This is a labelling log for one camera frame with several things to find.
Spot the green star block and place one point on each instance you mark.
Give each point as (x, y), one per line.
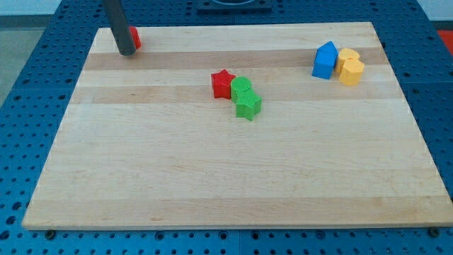
(248, 104)

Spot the green circle block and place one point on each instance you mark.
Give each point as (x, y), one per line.
(240, 89)

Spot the red star block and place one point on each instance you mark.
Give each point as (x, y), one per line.
(221, 84)

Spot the red circle block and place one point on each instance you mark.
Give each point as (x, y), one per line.
(135, 36)

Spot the light wooden board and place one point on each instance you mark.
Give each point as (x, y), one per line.
(144, 144)

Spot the blue house-shaped block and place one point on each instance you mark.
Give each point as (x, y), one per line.
(325, 61)

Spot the yellow hexagon block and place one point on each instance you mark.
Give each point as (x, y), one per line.
(351, 72)

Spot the yellow heart block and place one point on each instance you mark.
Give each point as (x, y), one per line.
(344, 55)

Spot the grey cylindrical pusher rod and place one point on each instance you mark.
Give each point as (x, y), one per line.
(119, 26)

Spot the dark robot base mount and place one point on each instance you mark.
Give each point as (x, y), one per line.
(233, 5)

